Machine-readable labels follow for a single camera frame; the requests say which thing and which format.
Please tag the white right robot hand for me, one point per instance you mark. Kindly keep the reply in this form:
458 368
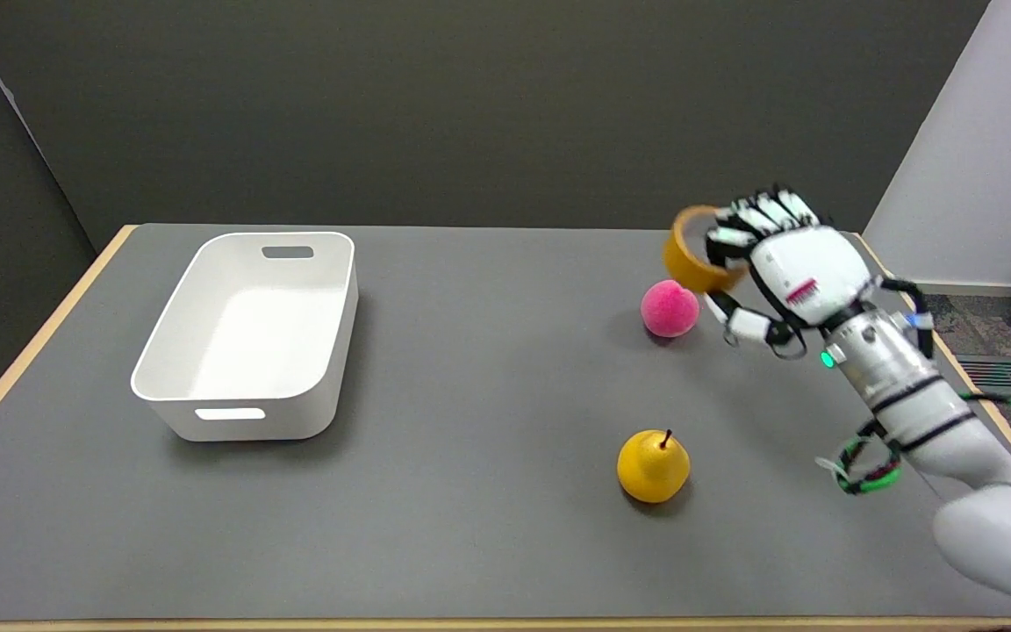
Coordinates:
786 268

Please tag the yellow tape roll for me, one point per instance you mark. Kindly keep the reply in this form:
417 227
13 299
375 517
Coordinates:
691 256

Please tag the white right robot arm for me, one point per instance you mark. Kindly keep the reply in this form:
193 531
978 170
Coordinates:
935 421

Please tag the pink fuzzy peach toy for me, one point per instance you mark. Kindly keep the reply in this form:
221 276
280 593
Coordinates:
670 308

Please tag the yellow pear toy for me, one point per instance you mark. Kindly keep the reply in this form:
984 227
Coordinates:
653 466

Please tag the floor vent grille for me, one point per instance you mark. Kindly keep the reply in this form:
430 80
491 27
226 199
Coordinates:
1006 374

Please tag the white plastic bin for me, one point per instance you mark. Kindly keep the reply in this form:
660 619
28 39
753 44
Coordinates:
251 333

